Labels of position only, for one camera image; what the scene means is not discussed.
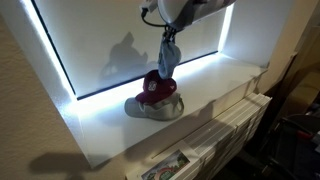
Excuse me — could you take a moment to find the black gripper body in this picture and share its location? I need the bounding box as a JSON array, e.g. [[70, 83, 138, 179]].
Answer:
[[162, 25, 178, 37]]

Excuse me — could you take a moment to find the blue-grey cloth cap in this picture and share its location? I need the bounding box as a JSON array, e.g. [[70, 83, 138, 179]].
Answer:
[[157, 39, 183, 80]]

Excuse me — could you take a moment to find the maroon baseball cap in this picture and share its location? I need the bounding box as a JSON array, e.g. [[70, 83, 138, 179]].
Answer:
[[134, 69, 179, 107]]

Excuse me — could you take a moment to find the grey baseball cap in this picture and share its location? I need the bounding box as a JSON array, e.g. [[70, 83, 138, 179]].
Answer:
[[123, 92, 186, 122]]

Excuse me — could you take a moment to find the white roller window blind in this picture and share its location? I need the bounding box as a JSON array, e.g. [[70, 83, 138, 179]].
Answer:
[[31, 0, 232, 98]]

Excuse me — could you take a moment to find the dark blind bottom bar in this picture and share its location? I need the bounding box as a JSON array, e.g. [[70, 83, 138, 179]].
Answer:
[[75, 50, 220, 101]]

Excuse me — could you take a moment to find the colourful picture card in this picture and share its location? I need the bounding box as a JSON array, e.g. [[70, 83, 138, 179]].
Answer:
[[141, 150, 191, 180]]

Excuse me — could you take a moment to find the brown cardboard box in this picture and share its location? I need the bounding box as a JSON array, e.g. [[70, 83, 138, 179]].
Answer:
[[282, 70, 320, 118]]

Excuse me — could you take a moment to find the dark chair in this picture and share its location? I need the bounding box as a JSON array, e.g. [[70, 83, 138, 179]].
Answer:
[[263, 114, 320, 180]]

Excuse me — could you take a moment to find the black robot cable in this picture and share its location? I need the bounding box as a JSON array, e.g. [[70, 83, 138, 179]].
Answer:
[[140, 7, 168, 29]]

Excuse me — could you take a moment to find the red handle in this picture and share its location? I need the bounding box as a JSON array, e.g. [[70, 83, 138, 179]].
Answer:
[[297, 130, 315, 141]]

